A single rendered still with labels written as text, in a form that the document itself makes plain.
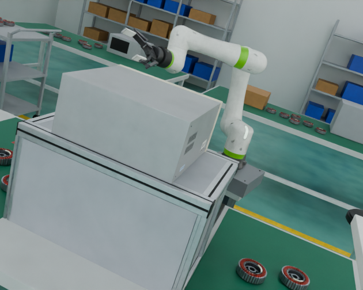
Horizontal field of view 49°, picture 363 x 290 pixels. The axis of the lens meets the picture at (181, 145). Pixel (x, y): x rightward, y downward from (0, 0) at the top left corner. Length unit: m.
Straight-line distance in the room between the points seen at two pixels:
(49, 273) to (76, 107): 0.52
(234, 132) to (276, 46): 6.05
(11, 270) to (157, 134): 0.60
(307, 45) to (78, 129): 7.13
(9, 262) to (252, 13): 7.40
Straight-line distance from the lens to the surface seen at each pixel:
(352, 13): 8.20
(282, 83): 8.24
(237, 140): 2.24
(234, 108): 2.36
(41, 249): 1.44
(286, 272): 1.66
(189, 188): 1.21
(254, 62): 2.14
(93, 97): 1.24
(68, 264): 1.40
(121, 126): 1.22
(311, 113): 7.74
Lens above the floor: 1.63
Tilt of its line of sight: 20 degrees down
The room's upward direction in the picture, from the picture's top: 17 degrees clockwise
